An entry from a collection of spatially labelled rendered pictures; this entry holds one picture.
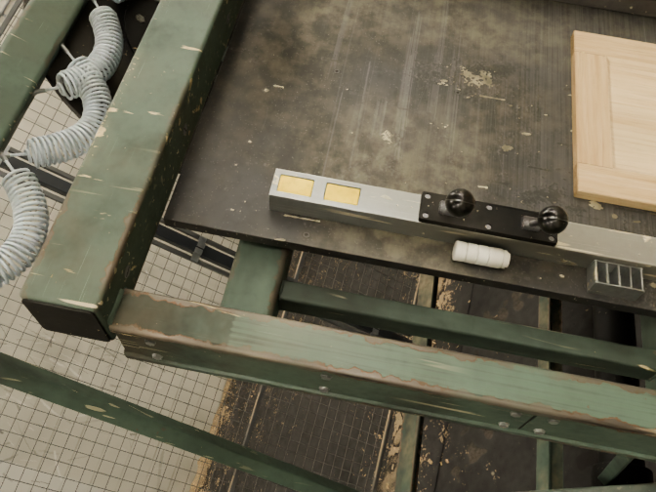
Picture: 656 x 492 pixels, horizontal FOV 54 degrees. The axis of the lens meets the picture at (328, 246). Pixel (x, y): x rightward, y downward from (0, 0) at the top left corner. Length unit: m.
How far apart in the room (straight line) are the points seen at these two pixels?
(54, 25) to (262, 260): 0.88
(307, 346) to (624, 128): 0.67
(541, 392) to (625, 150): 0.48
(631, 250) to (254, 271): 0.55
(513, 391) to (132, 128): 0.62
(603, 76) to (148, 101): 0.78
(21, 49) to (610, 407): 1.33
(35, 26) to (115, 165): 0.76
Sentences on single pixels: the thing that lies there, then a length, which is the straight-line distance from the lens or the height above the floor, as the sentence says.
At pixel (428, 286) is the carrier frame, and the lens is 2.22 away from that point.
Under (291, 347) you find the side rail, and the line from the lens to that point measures 0.82.
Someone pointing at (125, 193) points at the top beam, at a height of 1.90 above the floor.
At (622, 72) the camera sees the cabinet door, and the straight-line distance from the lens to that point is 1.29.
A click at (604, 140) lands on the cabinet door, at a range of 1.16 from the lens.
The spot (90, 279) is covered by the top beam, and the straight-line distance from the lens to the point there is 0.83.
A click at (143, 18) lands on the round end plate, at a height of 1.97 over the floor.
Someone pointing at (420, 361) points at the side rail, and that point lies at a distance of 0.83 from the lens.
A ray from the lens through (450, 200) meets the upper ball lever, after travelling 0.83.
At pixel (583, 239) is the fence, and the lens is 1.00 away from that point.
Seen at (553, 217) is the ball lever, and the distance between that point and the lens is 0.85.
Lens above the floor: 1.99
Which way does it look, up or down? 23 degrees down
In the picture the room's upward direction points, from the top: 63 degrees counter-clockwise
